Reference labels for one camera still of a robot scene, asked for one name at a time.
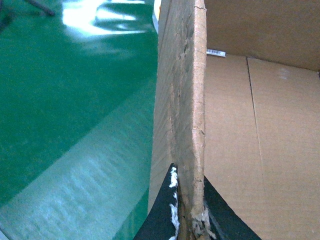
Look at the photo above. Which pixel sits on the large cardboard box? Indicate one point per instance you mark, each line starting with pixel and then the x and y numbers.
pixel 249 122

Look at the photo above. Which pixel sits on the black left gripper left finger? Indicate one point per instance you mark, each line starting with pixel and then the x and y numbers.
pixel 162 222

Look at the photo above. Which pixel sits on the green conveyor belt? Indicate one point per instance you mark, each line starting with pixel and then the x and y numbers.
pixel 77 93

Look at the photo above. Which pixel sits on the white barcode label strip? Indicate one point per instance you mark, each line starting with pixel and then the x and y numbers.
pixel 218 53

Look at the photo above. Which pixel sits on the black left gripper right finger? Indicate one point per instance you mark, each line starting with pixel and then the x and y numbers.
pixel 224 222

